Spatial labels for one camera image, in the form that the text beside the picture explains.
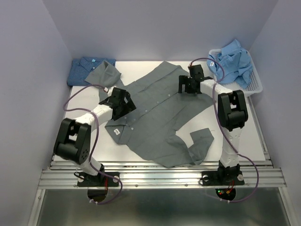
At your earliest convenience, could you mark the grey long sleeve shirt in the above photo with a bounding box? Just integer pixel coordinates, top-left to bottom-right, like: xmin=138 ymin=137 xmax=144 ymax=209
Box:
xmin=86 ymin=62 xmax=214 ymax=167

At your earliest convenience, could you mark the white plastic basket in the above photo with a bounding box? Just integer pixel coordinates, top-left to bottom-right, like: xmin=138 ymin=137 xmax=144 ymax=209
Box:
xmin=223 ymin=51 xmax=263 ymax=97

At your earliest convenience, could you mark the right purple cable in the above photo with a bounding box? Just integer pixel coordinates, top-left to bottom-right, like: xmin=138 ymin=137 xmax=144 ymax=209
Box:
xmin=188 ymin=57 xmax=260 ymax=203

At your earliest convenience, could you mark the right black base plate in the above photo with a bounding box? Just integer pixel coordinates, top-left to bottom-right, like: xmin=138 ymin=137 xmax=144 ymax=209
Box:
xmin=198 ymin=171 xmax=245 ymax=186

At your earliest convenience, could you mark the purple cable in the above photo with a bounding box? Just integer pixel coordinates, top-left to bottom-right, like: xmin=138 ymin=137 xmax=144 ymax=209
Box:
xmin=62 ymin=84 xmax=123 ymax=205
xmin=188 ymin=57 xmax=260 ymax=203

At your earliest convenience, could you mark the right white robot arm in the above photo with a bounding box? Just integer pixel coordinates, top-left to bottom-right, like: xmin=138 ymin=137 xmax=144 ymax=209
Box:
xmin=178 ymin=65 xmax=248 ymax=186

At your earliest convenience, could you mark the aluminium rail frame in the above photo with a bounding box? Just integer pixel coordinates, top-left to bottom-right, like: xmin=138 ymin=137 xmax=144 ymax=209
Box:
xmin=28 ymin=98 xmax=298 ymax=226

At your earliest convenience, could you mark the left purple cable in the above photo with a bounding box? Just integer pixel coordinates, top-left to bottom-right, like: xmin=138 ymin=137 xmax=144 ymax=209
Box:
xmin=62 ymin=84 xmax=123 ymax=205

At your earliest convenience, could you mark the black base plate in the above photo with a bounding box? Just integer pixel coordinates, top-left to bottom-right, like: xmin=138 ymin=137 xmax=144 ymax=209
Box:
xmin=74 ymin=171 xmax=120 ymax=187
xmin=198 ymin=171 xmax=245 ymax=186

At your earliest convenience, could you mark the blue checked folded shirt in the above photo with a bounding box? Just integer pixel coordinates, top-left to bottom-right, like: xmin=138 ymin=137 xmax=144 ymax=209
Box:
xmin=67 ymin=56 xmax=116 ymax=87

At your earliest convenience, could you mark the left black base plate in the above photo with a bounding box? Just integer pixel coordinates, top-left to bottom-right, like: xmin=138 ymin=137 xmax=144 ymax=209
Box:
xmin=74 ymin=171 xmax=120 ymax=187

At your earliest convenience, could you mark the light blue crumpled shirt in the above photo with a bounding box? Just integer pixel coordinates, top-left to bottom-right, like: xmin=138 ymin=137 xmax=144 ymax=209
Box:
xmin=206 ymin=39 xmax=253 ymax=89

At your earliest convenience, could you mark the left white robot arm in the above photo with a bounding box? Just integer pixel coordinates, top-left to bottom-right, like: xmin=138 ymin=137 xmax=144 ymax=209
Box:
xmin=54 ymin=87 xmax=136 ymax=187

